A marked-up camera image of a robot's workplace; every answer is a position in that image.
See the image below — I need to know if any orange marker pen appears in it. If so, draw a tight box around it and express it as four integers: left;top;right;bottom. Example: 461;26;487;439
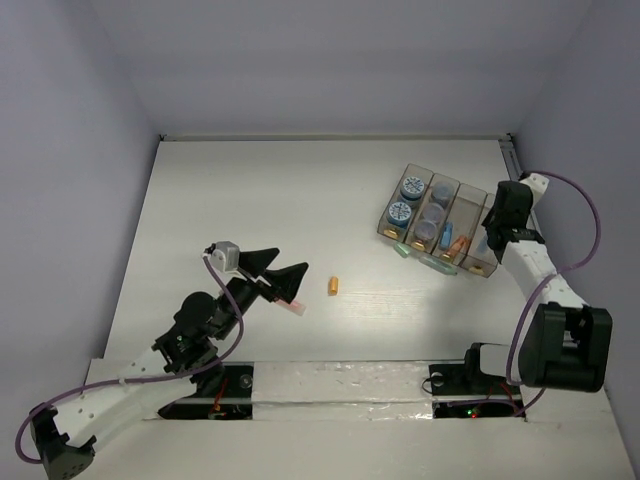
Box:
275;300;306;316

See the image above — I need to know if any small orange cap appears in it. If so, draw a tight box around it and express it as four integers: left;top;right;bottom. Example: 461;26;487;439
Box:
328;276;339;296

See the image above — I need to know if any orange marker cap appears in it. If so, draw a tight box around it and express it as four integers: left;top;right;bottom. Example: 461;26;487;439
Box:
444;235;470;261

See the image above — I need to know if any blue marker cap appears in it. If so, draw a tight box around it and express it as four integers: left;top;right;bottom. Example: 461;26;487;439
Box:
439;222;453;250

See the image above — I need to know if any clear jar of clips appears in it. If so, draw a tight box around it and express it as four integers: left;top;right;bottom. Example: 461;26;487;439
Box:
414;219;439;241
421;202;446;224
431;181;457;205

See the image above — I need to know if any blue lid round jar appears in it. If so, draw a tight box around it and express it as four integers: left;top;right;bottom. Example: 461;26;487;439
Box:
399;176;426;203
386;201;413;229

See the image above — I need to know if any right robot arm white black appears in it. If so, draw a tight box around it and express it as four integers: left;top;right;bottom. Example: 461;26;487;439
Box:
482;171;613;393

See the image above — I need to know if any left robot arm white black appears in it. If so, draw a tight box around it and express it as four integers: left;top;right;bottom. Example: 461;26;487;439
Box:
15;241;309;479

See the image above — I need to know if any clear four-compartment organizer tray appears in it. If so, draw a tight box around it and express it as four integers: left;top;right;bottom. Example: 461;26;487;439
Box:
377;164;498;278

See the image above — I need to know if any green marker pen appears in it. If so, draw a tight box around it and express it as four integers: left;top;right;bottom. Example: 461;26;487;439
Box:
418;255;457;276

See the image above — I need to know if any small green cap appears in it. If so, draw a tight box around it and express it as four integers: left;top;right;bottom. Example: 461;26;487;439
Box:
394;242;411;258

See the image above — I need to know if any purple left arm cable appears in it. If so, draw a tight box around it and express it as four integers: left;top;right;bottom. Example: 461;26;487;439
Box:
14;257;246;464

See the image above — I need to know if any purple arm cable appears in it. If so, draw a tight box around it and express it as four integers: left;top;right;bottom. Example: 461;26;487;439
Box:
504;172;601;416
14;257;246;464

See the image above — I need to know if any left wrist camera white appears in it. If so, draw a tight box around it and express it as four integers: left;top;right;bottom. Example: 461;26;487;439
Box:
203;241;240;273

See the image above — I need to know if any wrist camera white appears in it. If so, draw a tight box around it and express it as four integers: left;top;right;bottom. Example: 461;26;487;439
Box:
519;172;549;203
203;241;240;273

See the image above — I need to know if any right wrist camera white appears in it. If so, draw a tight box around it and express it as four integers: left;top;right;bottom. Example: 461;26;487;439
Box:
519;172;549;203

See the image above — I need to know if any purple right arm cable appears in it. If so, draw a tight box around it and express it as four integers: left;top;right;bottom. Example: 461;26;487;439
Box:
504;172;601;416

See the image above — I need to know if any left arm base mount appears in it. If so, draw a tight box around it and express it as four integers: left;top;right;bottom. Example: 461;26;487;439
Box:
157;362;255;421

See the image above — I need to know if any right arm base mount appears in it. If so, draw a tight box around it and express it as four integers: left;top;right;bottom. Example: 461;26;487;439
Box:
421;343;525;420

